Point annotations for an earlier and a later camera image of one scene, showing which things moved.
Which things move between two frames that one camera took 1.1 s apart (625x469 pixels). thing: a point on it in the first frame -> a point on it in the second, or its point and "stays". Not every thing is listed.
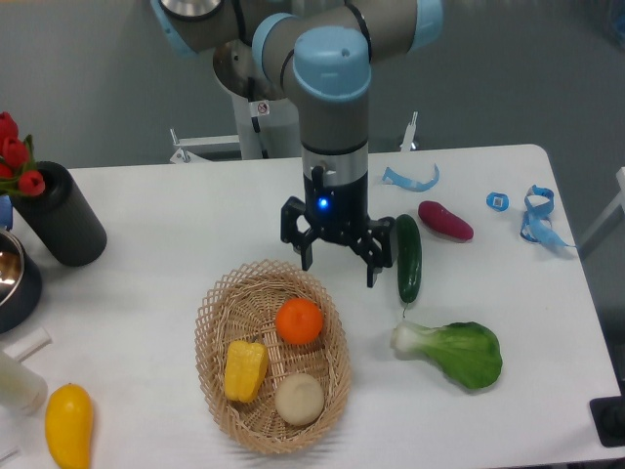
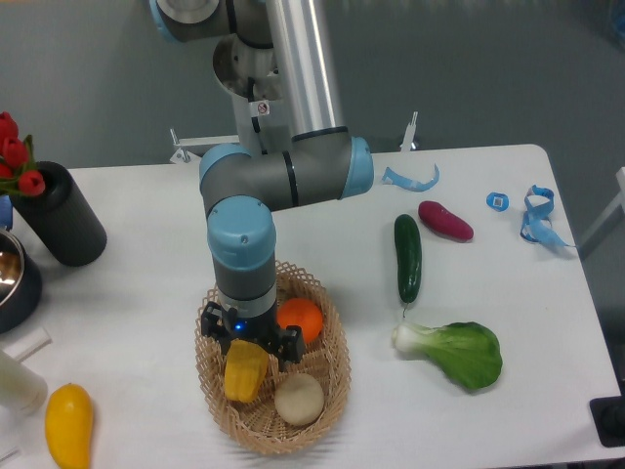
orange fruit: [299, 320] stays
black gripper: [341, 212] -> [287, 344]
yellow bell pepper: [246, 366] stays
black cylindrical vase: [62, 218] stays
